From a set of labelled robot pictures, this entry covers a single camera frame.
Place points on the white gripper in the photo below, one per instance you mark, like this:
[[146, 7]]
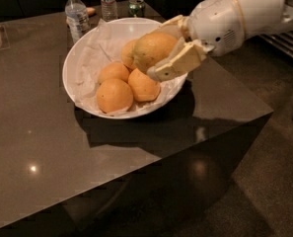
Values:
[[215, 23]]

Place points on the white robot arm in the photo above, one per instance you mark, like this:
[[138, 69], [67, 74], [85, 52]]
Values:
[[265, 17]]

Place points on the white bowl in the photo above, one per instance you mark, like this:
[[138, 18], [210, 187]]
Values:
[[87, 50]]

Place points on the green soda can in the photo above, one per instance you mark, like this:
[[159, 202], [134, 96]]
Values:
[[136, 8]]

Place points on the white paper liner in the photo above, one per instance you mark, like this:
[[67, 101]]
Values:
[[93, 56]]

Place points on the tan object behind bottle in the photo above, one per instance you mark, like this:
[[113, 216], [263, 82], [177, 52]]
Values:
[[91, 11]]

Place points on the black slatted grille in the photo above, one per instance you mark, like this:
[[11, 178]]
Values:
[[283, 42]]

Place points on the capped water bottle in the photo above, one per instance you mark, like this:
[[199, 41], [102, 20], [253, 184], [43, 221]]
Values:
[[77, 18]]

